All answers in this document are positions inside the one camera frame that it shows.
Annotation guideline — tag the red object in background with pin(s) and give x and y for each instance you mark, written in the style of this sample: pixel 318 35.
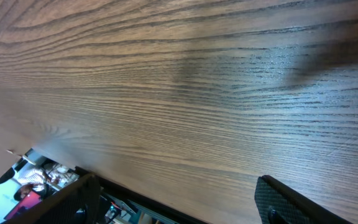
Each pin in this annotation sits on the red object in background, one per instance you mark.
pixel 25 204

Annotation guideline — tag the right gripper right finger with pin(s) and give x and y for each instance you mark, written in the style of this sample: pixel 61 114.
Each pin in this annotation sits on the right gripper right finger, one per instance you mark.
pixel 277 203

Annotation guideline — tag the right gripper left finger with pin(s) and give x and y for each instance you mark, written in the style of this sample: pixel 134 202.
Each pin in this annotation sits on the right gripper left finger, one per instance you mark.
pixel 76 203

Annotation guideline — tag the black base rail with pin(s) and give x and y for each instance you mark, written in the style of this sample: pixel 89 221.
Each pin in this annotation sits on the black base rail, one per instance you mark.
pixel 126 199

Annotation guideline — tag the person in striped shirt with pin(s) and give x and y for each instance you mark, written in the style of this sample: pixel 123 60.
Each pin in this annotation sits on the person in striped shirt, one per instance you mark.
pixel 37 178

